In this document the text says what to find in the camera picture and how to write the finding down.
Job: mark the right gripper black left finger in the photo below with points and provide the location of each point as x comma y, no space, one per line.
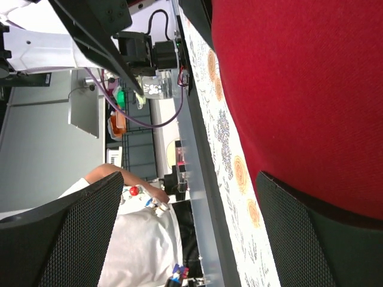
63,242

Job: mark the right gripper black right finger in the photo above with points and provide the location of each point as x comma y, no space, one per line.
315,243

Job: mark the dark red t-shirt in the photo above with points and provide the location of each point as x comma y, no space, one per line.
303,83

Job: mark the person in white shirt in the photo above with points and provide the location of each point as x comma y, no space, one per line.
144,248

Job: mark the floral patterned table cloth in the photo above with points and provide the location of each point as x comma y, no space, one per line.
245,222

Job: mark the orange plastic container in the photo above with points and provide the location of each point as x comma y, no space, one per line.
116,126

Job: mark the green plastic container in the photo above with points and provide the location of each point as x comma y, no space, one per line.
119,96

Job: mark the aluminium frame rail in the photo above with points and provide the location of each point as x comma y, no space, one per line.
212,233

